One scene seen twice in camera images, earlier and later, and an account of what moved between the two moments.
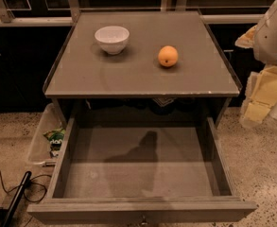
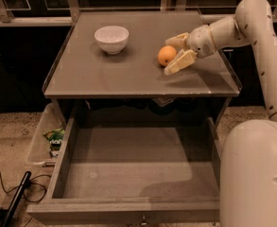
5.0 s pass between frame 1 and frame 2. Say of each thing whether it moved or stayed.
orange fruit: stayed
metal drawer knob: stayed
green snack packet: stayed
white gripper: moved
